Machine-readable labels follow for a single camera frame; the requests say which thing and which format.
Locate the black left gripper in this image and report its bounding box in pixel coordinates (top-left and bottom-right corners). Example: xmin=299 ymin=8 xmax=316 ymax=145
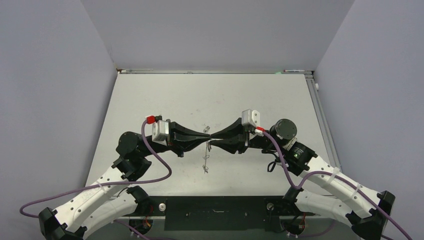
xmin=139 ymin=119 xmax=210 ymax=157

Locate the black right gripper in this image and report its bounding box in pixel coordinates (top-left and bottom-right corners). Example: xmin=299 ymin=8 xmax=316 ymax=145
xmin=209 ymin=118 xmax=284 ymax=154

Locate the metal ring plate with keyrings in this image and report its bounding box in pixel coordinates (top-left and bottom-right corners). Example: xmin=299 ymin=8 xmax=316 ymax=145
xmin=202 ymin=125 xmax=212 ymax=174

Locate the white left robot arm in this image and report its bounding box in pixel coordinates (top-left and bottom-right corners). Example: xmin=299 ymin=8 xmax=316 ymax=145
xmin=38 ymin=116 xmax=211 ymax=240

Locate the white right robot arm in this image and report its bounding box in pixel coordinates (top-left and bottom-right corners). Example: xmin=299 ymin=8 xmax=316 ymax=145
xmin=210 ymin=118 xmax=395 ymax=240

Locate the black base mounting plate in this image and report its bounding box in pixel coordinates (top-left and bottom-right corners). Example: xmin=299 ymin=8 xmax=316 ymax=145
xmin=150 ymin=196 xmax=303 ymax=231

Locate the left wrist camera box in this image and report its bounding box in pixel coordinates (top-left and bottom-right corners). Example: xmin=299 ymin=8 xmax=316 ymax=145
xmin=146 ymin=115 xmax=170 ymax=146

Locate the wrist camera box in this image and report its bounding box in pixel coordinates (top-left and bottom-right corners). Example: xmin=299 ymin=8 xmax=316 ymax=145
xmin=241 ymin=109 xmax=261 ymax=129
xmin=146 ymin=115 xmax=170 ymax=146

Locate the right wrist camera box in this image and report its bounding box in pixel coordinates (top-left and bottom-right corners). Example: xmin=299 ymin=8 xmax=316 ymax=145
xmin=241 ymin=109 xmax=261 ymax=129

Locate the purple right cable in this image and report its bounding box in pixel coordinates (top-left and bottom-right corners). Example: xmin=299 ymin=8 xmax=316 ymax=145
xmin=256 ymin=127 xmax=415 ymax=240

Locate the purple cable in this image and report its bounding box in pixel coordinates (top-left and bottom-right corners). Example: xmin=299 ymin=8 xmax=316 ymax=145
xmin=19 ymin=119 xmax=173 ymax=240
xmin=256 ymin=127 xmax=415 ymax=240

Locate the aluminium rail back edge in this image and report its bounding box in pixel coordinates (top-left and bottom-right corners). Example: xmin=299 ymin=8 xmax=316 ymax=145
xmin=117 ymin=69 xmax=314 ymax=75

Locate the aluminium rail edge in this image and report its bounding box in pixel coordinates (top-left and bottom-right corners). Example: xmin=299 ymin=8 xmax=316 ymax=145
xmin=117 ymin=69 xmax=314 ymax=75
xmin=304 ymin=71 xmax=341 ymax=168

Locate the aluminium rail right edge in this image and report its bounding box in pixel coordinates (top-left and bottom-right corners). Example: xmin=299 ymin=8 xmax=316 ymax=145
xmin=304 ymin=71 xmax=341 ymax=168

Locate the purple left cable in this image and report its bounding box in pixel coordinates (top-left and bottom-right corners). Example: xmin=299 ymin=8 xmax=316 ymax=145
xmin=19 ymin=119 xmax=173 ymax=240

